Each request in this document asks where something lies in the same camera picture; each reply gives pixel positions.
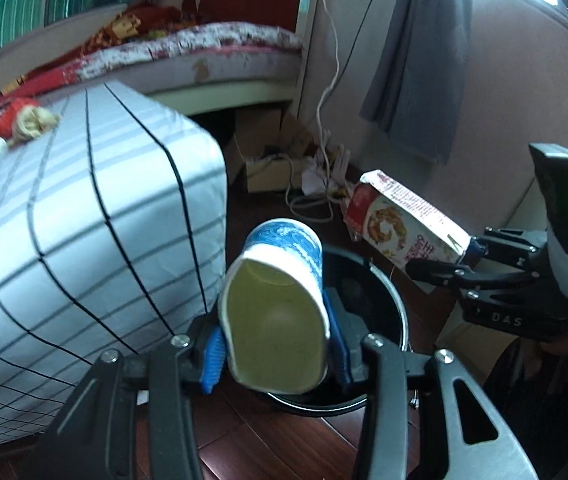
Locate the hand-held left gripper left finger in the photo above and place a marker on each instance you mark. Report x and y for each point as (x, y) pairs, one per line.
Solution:
(212, 360)

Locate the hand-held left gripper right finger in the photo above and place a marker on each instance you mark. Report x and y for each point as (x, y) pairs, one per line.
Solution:
(342, 360)

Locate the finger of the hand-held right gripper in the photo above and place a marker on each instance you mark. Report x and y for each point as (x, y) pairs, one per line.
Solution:
(434, 271)
(509, 241)

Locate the blue patterned paper cup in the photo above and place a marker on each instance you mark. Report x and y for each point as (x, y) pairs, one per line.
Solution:
(274, 340)

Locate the red and white carton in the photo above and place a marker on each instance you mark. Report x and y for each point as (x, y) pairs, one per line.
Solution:
(394, 220)

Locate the black round trash bin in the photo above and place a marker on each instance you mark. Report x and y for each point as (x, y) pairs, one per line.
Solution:
(364, 285)

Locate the crumpled white papers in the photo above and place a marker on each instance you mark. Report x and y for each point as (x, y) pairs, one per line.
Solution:
(314, 177)

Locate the small open cardboard box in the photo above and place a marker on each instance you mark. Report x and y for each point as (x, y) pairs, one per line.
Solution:
(269, 177)

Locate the white checked tablecloth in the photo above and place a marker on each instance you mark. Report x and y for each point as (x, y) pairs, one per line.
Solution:
(88, 210)

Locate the grey curtain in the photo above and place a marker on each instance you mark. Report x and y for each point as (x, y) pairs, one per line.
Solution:
(424, 60)

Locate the bed with floral sheet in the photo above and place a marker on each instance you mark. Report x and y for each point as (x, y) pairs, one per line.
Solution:
(223, 55)

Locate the red patterned blanket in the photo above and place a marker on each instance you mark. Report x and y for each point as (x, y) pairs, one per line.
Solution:
(138, 22)

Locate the dark object on windowsill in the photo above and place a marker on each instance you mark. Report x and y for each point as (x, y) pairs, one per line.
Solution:
(103, 0)

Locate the window with green curtain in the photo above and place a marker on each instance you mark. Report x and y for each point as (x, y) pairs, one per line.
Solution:
(18, 5)

